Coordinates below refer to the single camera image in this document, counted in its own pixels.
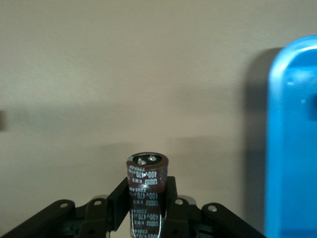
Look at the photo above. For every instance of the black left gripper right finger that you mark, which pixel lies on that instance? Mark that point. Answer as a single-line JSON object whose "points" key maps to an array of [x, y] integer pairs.
{"points": [[188, 220]]}

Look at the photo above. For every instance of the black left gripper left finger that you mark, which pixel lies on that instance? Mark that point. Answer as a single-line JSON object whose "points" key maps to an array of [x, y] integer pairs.
{"points": [[96, 218]]}

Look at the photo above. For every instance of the dark brown cylindrical capacitor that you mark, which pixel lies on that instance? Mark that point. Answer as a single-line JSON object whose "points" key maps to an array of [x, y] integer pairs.
{"points": [[146, 193]]}

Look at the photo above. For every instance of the blue plastic tray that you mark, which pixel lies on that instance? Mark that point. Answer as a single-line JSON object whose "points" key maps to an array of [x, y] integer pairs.
{"points": [[292, 148]]}

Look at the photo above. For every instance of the brown table cover mat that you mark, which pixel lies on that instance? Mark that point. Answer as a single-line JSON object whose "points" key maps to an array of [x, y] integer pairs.
{"points": [[123, 74]]}

